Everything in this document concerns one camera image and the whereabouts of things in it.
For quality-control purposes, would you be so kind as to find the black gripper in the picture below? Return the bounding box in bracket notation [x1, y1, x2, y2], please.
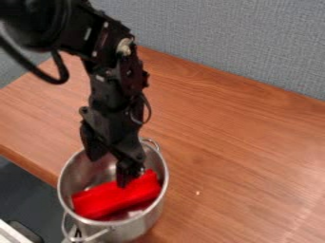
[81, 99, 145, 188]

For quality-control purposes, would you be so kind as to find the white object bottom left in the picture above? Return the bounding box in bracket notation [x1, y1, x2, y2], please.
[0, 218, 45, 243]

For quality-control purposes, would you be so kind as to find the red rectangular block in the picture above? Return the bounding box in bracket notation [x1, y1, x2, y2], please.
[72, 170, 162, 219]

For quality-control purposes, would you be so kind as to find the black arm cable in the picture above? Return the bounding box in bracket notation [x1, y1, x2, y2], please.
[0, 34, 70, 85]

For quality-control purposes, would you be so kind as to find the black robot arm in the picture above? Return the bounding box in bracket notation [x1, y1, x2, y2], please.
[0, 0, 152, 187]

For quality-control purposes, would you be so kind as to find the stainless steel pot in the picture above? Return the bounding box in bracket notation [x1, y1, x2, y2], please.
[58, 138, 169, 243]

